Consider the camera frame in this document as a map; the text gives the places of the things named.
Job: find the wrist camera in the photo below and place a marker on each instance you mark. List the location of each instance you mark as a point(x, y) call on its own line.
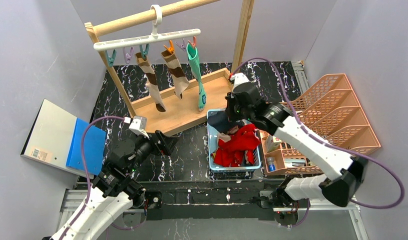
point(137, 125)
point(240, 83)

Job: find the lilac clothespin right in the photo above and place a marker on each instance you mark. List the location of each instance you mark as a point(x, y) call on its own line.
point(182, 45)

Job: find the beige brown sock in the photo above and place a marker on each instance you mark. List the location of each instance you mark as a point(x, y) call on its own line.
point(174, 67)
point(151, 82)

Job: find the beige brown sock left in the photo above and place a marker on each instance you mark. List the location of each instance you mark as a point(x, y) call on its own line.
point(151, 82)

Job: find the beige brown sock right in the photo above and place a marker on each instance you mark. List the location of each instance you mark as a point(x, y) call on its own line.
point(174, 67)

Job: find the grey metal rail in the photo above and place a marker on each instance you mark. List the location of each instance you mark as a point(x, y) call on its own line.
point(298, 68)

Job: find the mint green patterned sock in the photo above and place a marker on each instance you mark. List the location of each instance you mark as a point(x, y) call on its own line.
point(194, 62)

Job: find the lilac clothespin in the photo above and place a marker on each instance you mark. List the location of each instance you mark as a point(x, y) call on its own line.
point(182, 45)
point(128, 53)

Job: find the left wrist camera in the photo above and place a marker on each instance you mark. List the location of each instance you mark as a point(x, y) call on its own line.
point(137, 125)

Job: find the white plastic clip hanger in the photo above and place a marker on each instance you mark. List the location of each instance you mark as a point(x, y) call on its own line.
point(154, 37)

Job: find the peach plastic desk organizer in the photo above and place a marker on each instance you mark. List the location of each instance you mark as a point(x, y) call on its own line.
point(331, 109)

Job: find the teal clothespin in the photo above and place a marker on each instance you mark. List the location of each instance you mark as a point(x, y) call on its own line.
point(110, 57)
point(144, 50)

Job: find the lilac clothespin left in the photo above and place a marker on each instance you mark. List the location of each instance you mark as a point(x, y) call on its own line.
point(128, 53)

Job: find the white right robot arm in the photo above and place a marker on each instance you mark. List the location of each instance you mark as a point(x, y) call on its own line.
point(342, 172)

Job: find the coral clothespin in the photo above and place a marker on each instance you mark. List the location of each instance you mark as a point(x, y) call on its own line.
point(193, 42)

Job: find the dark navy sock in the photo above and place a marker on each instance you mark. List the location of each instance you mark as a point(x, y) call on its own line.
point(219, 120)

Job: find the beige sock in basket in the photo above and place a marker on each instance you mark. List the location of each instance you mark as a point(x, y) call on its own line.
point(225, 137)

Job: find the white cardboard box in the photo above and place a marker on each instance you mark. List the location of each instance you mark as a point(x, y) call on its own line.
point(271, 143)

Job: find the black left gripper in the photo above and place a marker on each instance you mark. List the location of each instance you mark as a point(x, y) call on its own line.
point(158, 141)

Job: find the teal clothespin far left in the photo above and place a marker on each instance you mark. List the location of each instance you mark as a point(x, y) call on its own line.
point(110, 57)

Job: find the orange clothespin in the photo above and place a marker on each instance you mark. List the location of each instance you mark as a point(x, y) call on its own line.
point(170, 49)

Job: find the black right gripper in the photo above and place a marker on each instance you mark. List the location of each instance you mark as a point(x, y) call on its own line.
point(233, 110)

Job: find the red sock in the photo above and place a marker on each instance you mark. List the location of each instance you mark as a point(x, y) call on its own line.
point(237, 152)

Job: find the light blue perforated basket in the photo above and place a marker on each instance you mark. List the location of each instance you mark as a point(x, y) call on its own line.
point(212, 146)

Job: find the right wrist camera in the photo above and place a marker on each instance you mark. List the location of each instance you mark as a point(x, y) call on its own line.
point(240, 83)

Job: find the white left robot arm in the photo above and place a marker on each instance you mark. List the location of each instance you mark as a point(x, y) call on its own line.
point(113, 190)

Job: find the blue capped bottle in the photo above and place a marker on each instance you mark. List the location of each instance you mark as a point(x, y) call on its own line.
point(270, 164)

